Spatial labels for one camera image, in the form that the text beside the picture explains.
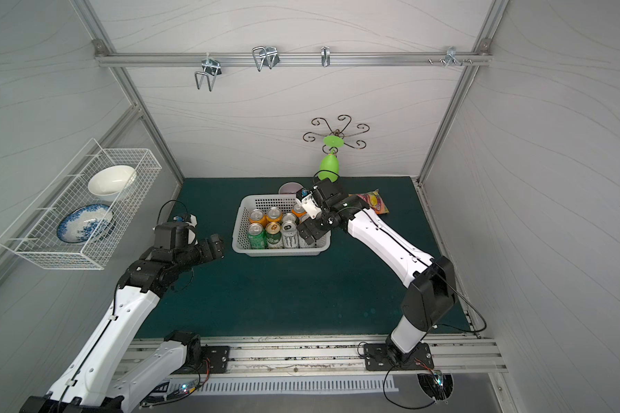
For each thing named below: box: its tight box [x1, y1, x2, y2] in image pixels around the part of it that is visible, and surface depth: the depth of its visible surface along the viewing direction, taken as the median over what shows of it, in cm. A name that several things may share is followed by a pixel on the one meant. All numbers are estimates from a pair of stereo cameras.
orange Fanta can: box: [291, 203, 308, 218], surface depth 98 cm
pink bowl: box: [278, 181, 304, 195], surface depth 113 cm
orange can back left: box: [248, 208, 267, 228], surface depth 96 cm
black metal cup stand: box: [302, 114, 370, 155], surface depth 95 cm
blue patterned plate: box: [56, 203, 116, 245], surface depth 65 cm
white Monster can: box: [280, 220, 300, 249], surface depth 89 cm
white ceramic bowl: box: [86, 165, 137, 201], surface depth 73 cm
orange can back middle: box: [265, 206, 284, 222], surface depth 97 cm
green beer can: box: [265, 221, 284, 250], surface depth 92 cm
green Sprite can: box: [248, 221, 267, 250], surface depth 92 cm
